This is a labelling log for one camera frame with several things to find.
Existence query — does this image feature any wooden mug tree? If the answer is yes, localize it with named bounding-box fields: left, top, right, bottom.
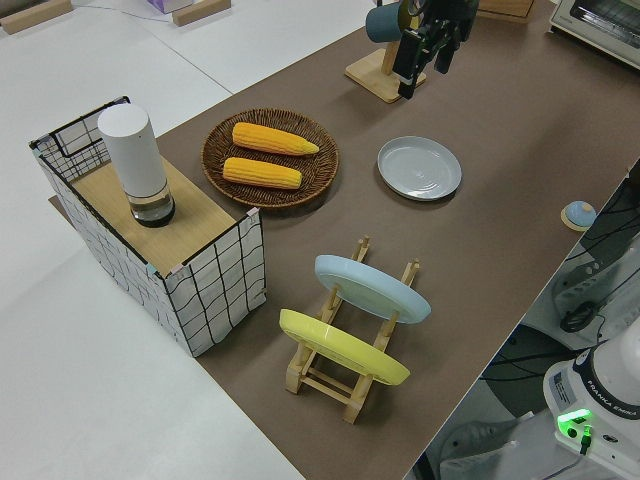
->
left=344, top=38, right=428, bottom=105

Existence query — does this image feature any white cylinder with glass base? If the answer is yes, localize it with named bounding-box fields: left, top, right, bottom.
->
left=96, top=103, right=178, bottom=229

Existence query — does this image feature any light blue plate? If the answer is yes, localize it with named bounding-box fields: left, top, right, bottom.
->
left=314, top=254, right=433, bottom=327

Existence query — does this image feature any gray plate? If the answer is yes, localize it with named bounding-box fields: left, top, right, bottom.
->
left=376, top=135, right=464, bottom=203

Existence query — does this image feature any black cable bundle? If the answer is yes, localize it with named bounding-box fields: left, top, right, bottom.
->
left=549, top=172, right=640, bottom=361

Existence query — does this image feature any yellow corn cob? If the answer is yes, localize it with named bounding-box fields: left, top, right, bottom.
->
left=231, top=121, right=321, bottom=158
left=221, top=156, right=304, bottom=191

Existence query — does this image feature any purple tissue box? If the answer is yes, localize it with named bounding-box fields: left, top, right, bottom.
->
left=145, top=0, right=195, bottom=15

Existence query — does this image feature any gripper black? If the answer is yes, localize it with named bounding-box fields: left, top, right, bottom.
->
left=393, top=0, right=479, bottom=100

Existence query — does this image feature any wooden block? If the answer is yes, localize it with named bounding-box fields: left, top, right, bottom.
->
left=0, top=0, right=72, bottom=36
left=171, top=0, right=232, bottom=27

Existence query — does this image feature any wire grid storage box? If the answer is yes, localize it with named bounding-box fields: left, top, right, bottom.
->
left=28, top=94, right=267, bottom=359

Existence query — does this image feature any wooden plate rack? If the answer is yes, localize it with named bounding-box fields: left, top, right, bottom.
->
left=284, top=234, right=422, bottom=426

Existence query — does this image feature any round wicker basket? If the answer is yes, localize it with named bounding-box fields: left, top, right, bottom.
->
left=201, top=107, right=341, bottom=212

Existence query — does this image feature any yellow plate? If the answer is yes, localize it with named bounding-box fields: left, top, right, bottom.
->
left=278, top=308, right=412, bottom=387

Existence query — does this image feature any white toaster oven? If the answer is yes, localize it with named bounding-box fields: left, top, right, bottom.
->
left=548, top=0, right=640, bottom=67

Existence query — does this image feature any dark blue mug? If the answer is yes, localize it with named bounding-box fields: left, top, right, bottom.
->
left=364, top=1, right=409, bottom=44

